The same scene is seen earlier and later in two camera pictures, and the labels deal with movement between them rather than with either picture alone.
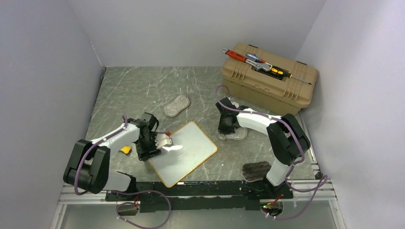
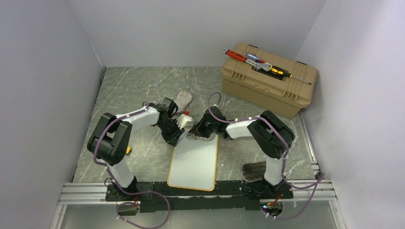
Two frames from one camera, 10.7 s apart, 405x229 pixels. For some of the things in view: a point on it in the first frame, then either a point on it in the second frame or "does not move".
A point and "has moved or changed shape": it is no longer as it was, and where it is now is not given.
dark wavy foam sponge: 251,171 does not move
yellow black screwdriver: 276,70 does not move
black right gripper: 222,130 to 199,130
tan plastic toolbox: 246,82 does not move
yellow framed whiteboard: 191,149 has moved or changed shape
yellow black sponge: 126,150 does not move
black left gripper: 143,154 to 172,139
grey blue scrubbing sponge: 240,133 has moved or changed shape
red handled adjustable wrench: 238,56 does not move
